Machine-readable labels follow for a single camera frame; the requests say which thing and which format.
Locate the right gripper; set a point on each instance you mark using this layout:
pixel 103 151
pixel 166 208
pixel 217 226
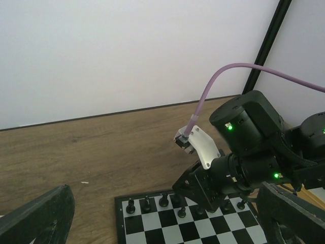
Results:
pixel 195 184

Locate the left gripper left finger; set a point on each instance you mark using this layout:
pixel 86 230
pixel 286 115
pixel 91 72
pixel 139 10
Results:
pixel 46 219

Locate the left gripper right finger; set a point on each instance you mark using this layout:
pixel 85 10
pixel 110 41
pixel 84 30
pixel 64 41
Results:
pixel 283 215

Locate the black pawn e file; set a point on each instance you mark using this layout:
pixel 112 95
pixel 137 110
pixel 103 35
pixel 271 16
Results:
pixel 199 210

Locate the black pawn h file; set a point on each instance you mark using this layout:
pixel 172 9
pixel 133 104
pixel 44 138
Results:
pixel 226 207

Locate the black chess pawn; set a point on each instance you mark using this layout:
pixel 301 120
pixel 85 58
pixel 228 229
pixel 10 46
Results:
pixel 181 212
pixel 130 208

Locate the black chess bishop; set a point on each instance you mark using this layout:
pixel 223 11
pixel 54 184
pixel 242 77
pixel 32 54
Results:
pixel 163 201

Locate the black white chess board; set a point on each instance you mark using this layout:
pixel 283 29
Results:
pixel 162 224

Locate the black chess piece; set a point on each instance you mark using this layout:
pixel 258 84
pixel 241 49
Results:
pixel 146 206

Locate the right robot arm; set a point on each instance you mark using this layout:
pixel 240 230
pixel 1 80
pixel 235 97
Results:
pixel 262 149

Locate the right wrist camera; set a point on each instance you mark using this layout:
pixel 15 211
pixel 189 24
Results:
pixel 198 141

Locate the black enclosure frame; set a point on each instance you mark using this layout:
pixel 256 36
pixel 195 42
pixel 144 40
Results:
pixel 64 60

